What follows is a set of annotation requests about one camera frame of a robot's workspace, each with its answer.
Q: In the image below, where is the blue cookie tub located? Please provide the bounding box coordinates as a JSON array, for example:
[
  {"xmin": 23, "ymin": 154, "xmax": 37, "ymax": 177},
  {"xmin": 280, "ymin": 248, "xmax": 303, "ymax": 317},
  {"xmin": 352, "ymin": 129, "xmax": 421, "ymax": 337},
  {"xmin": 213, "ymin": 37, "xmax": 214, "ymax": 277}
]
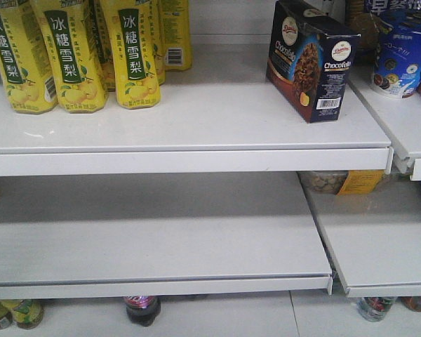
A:
[{"xmin": 371, "ymin": 8, "xmax": 421, "ymax": 99}]

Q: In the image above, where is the yellow pear drink bottle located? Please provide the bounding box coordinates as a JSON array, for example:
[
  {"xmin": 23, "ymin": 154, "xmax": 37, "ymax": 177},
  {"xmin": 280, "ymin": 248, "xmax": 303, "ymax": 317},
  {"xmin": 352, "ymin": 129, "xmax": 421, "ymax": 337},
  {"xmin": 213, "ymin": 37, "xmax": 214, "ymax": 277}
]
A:
[
  {"xmin": 30, "ymin": 1, "xmax": 108, "ymax": 113},
  {"xmin": 0, "ymin": 1, "xmax": 58, "ymax": 114},
  {"xmin": 100, "ymin": 1, "xmax": 161, "ymax": 110}
]

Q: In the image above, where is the green tea bottle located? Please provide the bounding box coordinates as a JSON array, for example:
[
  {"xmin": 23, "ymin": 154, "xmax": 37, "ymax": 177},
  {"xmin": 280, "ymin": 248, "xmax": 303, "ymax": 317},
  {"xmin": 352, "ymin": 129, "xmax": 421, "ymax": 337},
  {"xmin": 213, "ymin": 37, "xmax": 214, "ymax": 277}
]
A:
[{"xmin": 1, "ymin": 299, "xmax": 44, "ymax": 329}]

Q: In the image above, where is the white supermarket shelving unit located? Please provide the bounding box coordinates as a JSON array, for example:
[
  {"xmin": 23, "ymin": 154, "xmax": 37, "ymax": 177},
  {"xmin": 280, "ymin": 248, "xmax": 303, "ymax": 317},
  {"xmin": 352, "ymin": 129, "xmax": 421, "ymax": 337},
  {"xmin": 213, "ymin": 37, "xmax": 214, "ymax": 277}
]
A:
[{"xmin": 0, "ymin": 0, "xmax": 421, "ymax": 337}]

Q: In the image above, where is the dark cola bottle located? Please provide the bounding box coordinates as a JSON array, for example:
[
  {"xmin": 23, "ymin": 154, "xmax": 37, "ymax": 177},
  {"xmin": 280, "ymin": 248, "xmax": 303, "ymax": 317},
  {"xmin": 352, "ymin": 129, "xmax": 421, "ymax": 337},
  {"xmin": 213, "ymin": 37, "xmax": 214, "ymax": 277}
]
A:
[{"xmin": 123, "ymin": 296, "xmax": 161, "ymax": 327}]

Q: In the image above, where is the clear labelled bottle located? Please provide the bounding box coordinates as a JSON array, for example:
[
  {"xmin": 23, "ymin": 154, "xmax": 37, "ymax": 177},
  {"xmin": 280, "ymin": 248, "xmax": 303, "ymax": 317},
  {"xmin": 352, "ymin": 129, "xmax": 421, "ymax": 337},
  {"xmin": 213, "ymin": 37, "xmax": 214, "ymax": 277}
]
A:
[{"xmin": 356, "ymin": 297, "xmax": 397, "ymax": 322}]

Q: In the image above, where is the yellow snack box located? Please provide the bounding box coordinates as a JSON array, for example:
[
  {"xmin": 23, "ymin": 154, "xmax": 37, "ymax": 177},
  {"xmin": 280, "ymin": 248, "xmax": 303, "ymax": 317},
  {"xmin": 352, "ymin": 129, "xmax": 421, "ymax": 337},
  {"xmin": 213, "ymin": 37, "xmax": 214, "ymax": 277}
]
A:
[{"xmin": 298, "ymin": 170, "xmax": 385, "ymax": 195}]

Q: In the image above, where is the dark biscuit package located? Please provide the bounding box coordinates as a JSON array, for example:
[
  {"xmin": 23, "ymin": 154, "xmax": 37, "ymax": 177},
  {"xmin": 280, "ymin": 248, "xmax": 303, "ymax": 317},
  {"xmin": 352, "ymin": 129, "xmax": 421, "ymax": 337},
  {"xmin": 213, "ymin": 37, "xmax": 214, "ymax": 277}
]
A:
[{"xmin": 345, "ymin": 1, "xmax": 380, "ymax": 65}]

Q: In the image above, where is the Chocofello cookie box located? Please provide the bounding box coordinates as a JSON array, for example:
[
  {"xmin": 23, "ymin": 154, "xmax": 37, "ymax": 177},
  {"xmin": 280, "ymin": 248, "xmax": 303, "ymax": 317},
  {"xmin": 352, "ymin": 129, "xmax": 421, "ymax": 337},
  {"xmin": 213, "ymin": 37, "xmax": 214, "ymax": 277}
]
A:
[{"xmin": 266, "ymin": 1, "xmax": 361, "ymax": 124}]

